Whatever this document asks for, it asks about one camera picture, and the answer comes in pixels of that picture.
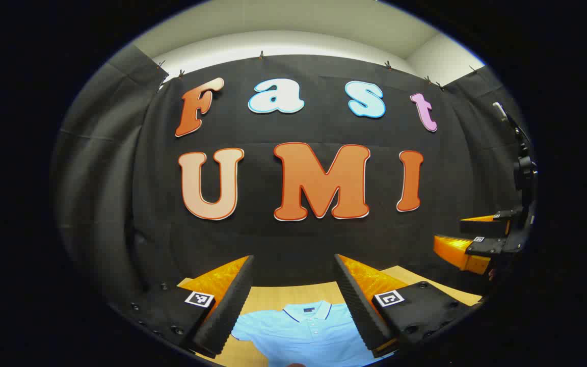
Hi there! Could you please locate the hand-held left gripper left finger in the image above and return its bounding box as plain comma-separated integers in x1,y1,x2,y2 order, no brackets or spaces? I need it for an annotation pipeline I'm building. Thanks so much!
115,254,256,359

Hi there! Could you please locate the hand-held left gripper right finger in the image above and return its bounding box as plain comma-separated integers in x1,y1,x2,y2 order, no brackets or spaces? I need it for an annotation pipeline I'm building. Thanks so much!
333,253,483,359

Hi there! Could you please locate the light blue T-shirt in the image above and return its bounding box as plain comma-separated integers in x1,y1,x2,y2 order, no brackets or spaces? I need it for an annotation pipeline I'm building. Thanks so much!
231,300,391,367

